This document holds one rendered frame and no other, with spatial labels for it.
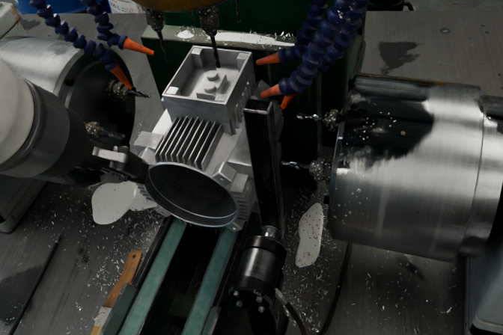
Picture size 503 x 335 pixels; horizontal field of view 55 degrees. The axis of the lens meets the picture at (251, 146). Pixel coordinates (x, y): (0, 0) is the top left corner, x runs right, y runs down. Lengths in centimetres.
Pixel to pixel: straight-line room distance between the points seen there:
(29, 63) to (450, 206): 64
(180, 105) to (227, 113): 7
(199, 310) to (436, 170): 39
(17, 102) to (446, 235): 50
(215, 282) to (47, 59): 43
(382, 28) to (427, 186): 84
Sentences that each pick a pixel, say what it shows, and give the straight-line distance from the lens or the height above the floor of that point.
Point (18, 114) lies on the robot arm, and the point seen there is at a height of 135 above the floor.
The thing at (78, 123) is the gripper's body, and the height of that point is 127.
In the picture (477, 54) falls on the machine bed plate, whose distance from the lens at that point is 136.
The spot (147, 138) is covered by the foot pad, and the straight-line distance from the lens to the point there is 76.
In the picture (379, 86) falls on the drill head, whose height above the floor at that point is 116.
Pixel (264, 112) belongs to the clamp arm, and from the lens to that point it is 51.
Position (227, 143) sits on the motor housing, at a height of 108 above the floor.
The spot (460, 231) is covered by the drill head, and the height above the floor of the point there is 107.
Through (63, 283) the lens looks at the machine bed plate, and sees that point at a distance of 100.
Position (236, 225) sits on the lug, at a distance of 77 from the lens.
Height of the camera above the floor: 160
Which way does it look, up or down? 48 degrees down
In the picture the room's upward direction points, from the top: 9 degrees counter-clockwise
